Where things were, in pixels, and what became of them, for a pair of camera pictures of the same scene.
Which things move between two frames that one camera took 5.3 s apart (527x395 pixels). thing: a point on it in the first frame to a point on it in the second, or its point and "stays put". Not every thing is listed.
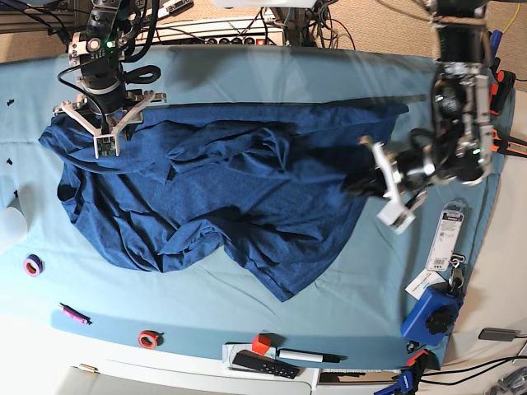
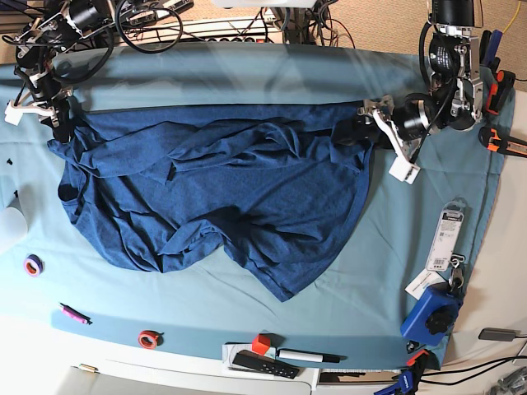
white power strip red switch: (243, 40) stays put
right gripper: (368, 180) to (410, 123)
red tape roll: (147, 339) stays put
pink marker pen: (72, 313) stays put
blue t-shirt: (267, 186) stays put
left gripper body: (99, 104) to (45, 87)
